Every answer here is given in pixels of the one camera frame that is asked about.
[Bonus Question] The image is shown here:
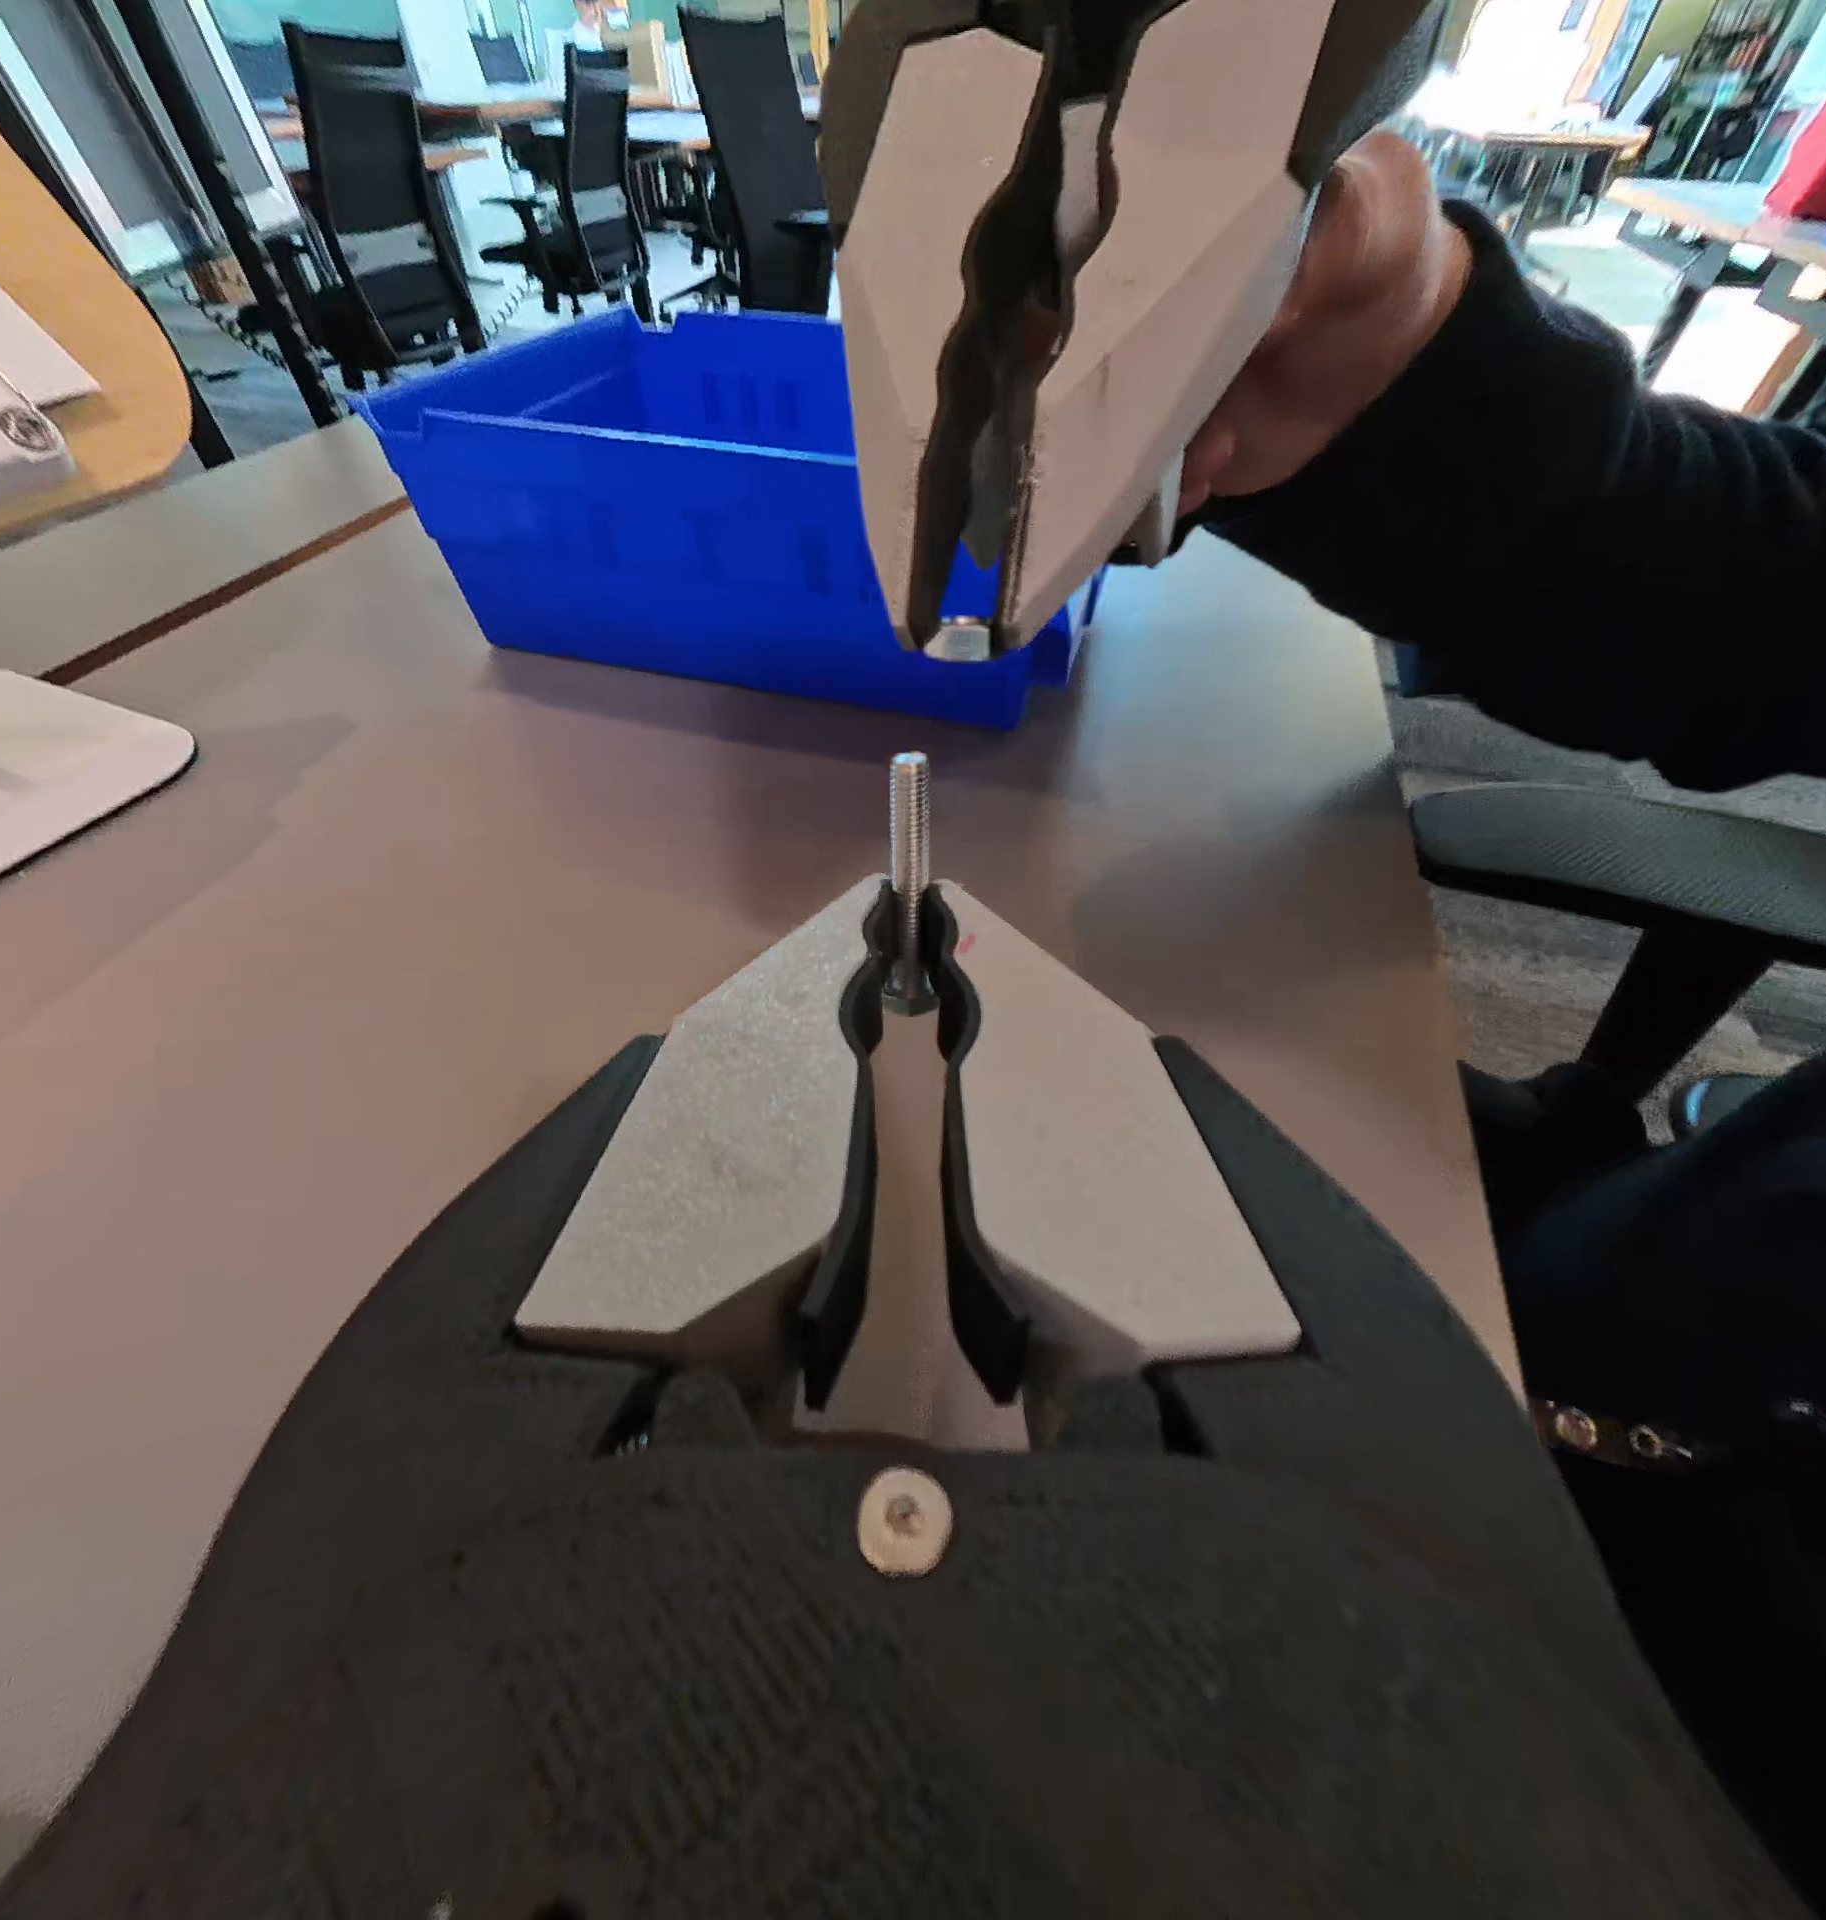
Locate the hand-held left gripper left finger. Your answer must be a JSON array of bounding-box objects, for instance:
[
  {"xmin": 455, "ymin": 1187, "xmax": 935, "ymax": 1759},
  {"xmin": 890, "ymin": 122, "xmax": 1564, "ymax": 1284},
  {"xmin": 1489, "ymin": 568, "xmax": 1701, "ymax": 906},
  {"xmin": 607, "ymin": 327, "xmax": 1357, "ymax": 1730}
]
[{"xmin": 513, "ymin": 874, "xmax": 901, "ymax": 1413}]

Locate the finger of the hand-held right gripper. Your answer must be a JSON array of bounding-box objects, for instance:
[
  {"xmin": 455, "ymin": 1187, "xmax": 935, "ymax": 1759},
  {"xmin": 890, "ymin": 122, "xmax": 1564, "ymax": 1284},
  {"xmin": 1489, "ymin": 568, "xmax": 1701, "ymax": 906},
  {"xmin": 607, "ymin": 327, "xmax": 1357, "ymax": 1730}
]
[
  {"xmin": 835, "ymin": 21, "xmax": 1066, "ymax": 653},
  {"xmin": 994, "ymin": 0, "xmax": 1341, "ymax": 658}
]

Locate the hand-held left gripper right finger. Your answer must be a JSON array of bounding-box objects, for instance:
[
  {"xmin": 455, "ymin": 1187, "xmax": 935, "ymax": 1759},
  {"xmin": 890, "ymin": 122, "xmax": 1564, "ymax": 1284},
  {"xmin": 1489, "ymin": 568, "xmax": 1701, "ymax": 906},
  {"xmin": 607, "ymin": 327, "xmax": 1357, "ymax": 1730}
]
[{"xmin": 926, "ymin": 877, "xmax": 1305, "ymax": 1411}]

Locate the blue plastic bin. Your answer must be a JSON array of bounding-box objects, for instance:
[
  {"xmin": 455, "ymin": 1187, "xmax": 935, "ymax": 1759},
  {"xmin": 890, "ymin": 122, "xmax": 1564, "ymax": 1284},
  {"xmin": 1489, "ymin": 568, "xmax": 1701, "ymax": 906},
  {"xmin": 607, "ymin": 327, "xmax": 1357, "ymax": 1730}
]
[{"xmin": 350, "ymin": 307, "xmax": 1110, "ymax": 735}]

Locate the steel bolt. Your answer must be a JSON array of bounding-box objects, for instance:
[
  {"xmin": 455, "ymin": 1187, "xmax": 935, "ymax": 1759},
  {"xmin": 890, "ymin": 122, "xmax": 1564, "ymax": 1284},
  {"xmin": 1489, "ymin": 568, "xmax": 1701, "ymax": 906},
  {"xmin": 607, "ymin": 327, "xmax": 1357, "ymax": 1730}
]
[{"xmin": 879, "ymin": 750, "xmax": 940, "ymax": 1025}]

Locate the person's right forearm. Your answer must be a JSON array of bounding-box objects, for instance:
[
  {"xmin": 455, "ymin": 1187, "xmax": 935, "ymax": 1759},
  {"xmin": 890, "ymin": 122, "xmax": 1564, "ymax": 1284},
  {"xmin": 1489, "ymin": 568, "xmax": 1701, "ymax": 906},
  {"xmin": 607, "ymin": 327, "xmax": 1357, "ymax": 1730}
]
[{"xmin": 1182, "ymin": 199, "xmax": 1826, "ymax": 795}]

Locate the person's right hand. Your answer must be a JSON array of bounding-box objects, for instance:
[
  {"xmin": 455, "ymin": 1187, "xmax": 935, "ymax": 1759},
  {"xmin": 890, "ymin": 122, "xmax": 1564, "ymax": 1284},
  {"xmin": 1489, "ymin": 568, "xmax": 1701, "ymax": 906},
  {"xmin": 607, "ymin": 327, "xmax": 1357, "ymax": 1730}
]
[{"xmin": 1175, "ymin": 126, "xmax": 1473, "ymax": 518}]

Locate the black office chair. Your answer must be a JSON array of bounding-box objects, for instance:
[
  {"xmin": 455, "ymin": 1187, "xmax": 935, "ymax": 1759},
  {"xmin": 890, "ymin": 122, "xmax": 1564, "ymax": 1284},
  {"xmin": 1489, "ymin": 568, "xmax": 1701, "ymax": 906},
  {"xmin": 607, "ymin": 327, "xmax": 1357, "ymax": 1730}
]
[
  {"xmin": 484, "ymin": 46, "xmax": 656, "ymax": 329},
  {"xmin": 678, "ymin": 7, "xmax": 835, "ymax": 320},
  {"xmin": 280, "ymin": 21, "xmax": 491, "ymax": 395}
]

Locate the red bag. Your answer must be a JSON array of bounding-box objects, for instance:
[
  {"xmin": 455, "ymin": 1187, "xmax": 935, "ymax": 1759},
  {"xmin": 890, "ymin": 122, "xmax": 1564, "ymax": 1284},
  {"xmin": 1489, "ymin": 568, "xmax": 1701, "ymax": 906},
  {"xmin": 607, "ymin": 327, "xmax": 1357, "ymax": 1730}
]
[{"xmin": 1759, "ymin": 66, "xmax": 1826, "ymax": 227}]

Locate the grey office chair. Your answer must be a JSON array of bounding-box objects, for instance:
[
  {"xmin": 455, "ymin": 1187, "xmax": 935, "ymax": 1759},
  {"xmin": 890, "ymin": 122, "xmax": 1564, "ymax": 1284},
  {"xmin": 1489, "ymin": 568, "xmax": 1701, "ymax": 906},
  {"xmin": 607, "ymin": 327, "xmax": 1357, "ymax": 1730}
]
[{"xmin": 1385, "ymin": 697, "xmax": 1826, "ymax": 1103}]

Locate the person's dark clothed body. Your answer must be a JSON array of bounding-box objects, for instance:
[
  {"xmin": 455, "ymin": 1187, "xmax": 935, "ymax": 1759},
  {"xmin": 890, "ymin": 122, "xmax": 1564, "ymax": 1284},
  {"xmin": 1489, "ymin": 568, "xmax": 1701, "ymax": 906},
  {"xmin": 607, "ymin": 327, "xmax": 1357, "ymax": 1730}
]
[{"xmin": 1459, "ymin": 1026, "xmax": 1826, "ymax": 1920}]

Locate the white stand base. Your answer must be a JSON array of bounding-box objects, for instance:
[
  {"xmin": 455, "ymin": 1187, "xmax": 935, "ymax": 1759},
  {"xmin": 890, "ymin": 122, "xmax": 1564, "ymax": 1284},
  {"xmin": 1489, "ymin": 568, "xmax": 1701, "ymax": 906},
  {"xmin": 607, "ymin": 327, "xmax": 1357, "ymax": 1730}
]
[{"xmin": 0, "ymin": 667, "xmax": 197, "ymax": 902}]

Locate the wooden board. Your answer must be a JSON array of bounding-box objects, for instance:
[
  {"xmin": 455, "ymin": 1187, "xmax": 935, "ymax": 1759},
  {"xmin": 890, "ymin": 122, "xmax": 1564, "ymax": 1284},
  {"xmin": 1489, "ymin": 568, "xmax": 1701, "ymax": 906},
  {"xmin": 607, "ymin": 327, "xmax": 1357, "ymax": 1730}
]
[{"xmin": 0, "ymin": 90, "xmax": 197, "ymax": 548}]

